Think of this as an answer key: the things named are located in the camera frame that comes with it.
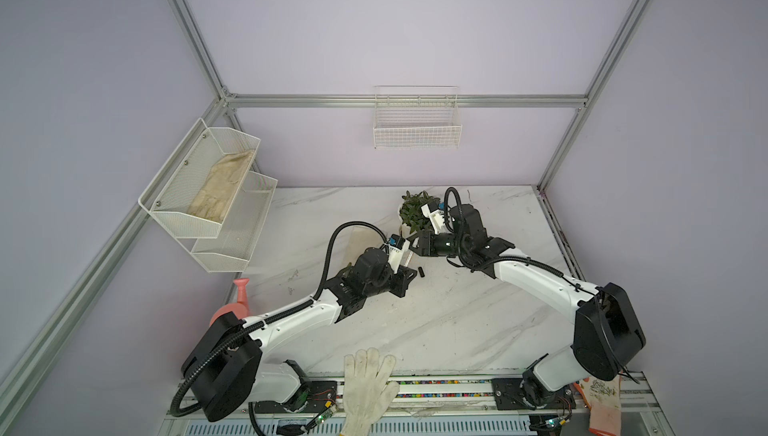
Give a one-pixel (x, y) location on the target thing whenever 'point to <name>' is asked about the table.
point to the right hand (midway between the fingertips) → (405, 242)
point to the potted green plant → (411, 214)
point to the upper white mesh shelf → (194, 191)
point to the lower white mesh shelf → (231, 250)
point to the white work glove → (366, 396)
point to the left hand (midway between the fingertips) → (412, 273)
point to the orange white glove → (602, 398)
